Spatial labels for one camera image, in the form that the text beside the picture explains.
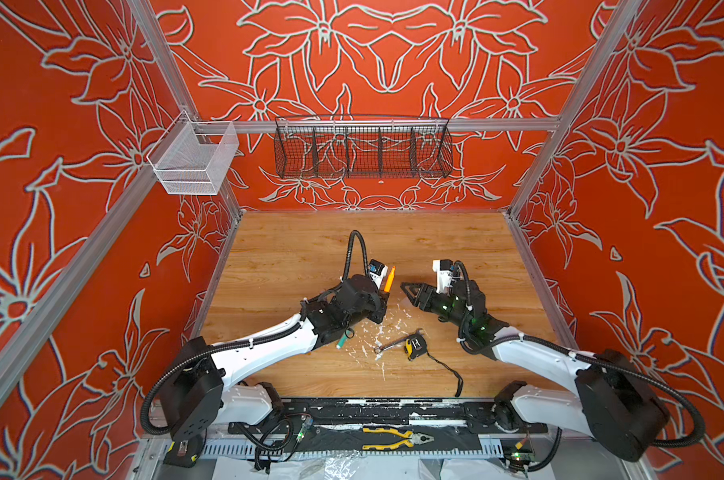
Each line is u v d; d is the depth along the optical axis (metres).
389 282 0.77
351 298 0.58
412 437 0.70
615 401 0.41
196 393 0.40
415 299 0.73
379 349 0.83
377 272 0.67
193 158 0.93
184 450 0.67
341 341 0.85
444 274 0.74
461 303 0.63
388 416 0.74
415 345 0.82
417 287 0.74
